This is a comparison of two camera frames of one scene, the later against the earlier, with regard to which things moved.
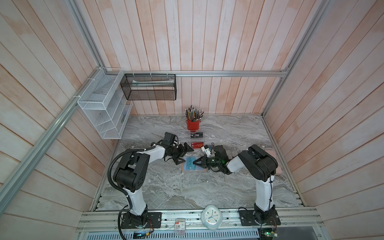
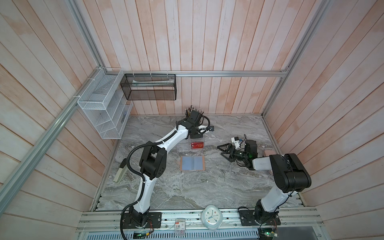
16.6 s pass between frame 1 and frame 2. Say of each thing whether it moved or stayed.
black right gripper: moved
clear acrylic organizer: stayed
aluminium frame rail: stayed
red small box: stayed
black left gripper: moved
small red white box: stayed
